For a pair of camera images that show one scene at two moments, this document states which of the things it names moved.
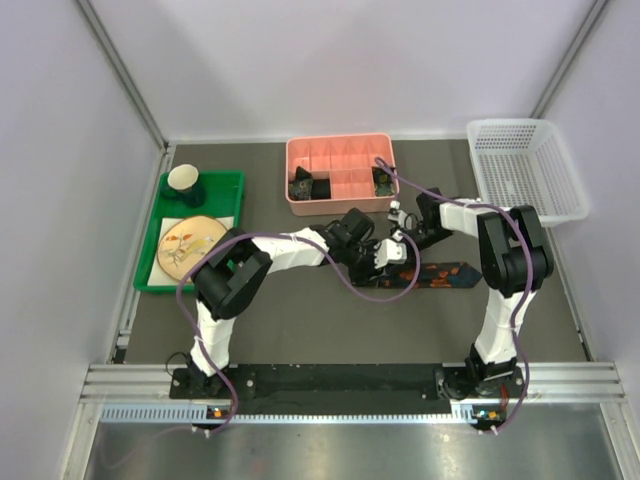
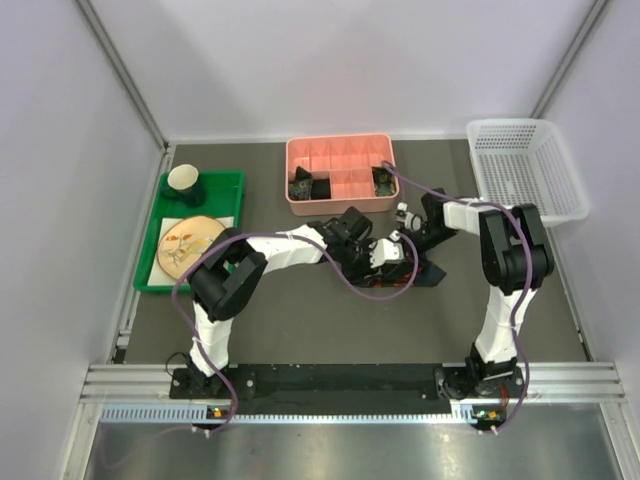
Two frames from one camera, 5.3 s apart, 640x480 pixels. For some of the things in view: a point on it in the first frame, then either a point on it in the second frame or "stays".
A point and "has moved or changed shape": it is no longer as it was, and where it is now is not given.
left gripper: x=368 y=275 stays
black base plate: x=342 y=386 stays
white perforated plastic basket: x=525 y=162 stays
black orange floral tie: x=452 y=275 has moved or changed shape
